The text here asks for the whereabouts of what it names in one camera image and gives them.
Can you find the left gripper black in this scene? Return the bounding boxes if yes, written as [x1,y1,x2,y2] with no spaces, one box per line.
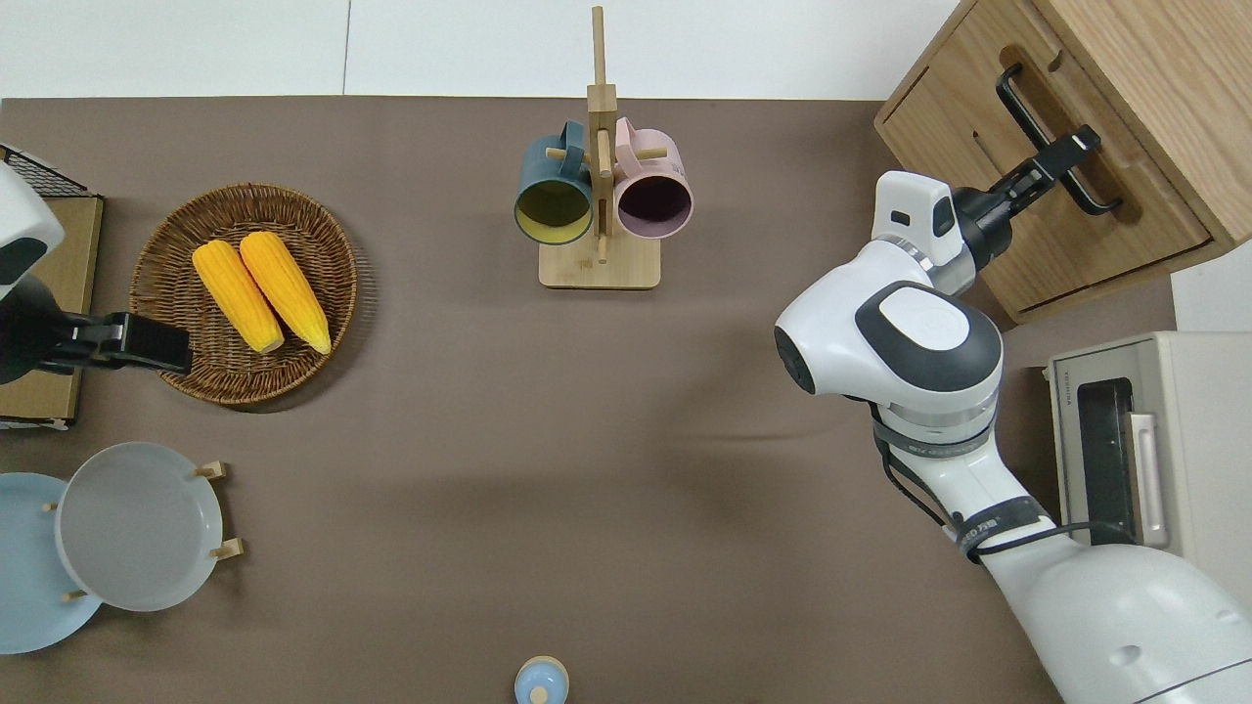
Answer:
[0,277,194,384]

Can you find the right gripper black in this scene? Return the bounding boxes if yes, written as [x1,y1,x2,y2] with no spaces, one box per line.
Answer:
[954,125,1103,270]

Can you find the black metal drawer handle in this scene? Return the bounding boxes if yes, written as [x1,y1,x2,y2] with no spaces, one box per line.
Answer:
[996,63,1124,217]

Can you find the wooden drawer front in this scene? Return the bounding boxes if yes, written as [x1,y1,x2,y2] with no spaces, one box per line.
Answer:
[883,20,1217,312]

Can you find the round wicker basket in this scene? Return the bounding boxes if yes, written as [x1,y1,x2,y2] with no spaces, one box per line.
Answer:
[130,183,358,407]

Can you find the yellow corn cob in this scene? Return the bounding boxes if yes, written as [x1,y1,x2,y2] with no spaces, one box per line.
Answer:
[192,240,286,355]
[240,231,333,355]

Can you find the wooden board lid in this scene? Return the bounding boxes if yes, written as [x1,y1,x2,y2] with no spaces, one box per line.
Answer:
[0,196,104,423]

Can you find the light wooden cabinet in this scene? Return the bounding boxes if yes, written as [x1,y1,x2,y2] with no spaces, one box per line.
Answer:
[873,0,1252,326]

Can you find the grey plate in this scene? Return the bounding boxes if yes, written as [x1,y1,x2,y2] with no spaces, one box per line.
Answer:
[56,442,224,613]

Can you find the wooden plate rack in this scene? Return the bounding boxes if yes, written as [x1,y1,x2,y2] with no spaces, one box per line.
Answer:
[39,460,246,602]

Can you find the light blue plate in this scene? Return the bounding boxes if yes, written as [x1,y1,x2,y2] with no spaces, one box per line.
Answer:
[0,473,104,654]

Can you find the white toaster oven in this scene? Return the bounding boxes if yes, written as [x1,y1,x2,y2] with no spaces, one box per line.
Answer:
[1045,330,1252,612]

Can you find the brown table mat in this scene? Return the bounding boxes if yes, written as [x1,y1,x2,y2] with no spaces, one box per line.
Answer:
[0,96,1180,704]

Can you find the pink ceramic mug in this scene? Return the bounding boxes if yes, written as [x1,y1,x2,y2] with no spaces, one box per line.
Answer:
[613,117,693,241]

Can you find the teal ceramic mug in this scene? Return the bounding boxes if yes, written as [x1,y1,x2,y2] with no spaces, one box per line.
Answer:
[514,120,595,245]

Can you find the wooden mug tree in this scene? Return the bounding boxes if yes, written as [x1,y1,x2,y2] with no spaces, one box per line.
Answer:
[539,5,671,290]

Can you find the black wire basket white liner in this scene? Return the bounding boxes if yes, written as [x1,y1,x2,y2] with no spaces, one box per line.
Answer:
[0,145,105,431]

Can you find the black plain velcro strap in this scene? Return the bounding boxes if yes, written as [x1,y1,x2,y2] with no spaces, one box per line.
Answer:
[869,406,997,461]

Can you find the white oven door handle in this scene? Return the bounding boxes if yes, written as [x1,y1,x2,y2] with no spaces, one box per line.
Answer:
[1125,413,1172,549]

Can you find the black printed velcro strap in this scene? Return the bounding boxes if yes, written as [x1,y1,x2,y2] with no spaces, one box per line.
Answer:
[944,497,1055,566]

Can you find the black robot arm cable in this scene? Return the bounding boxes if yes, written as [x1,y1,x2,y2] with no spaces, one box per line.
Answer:
[873,411,1140,566]

